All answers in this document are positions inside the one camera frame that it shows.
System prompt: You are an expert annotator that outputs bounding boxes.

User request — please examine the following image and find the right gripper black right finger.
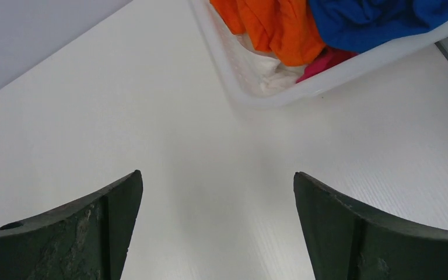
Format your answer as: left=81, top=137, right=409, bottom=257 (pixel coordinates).
left=293, top=172, right=448, bottom=279

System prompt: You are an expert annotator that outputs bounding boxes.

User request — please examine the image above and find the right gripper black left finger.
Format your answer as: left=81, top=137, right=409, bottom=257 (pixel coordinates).
left=0, top=170, right=143, bottom=279

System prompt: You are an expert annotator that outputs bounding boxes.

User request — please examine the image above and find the white t shirt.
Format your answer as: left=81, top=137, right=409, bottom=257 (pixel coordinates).
left=237, top=34, right=306, bottom=96

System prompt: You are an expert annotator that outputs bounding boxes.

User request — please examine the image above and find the magenta t shirt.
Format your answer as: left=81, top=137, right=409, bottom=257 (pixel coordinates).
left=296, top=47, right=358, bottom=83

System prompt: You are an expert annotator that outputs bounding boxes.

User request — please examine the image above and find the blue t shirt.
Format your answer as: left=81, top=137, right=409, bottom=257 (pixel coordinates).
left=309, top=0, right=448, bottom=53

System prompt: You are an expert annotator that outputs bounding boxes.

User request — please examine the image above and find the white plastic laundry basket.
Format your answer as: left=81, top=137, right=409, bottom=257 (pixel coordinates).
left=189, top=1, right=448, bottom=109

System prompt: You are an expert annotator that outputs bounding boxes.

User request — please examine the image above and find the orange t shirt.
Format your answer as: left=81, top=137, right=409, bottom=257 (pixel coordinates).
left=210, top=0, right=326, bottom=67

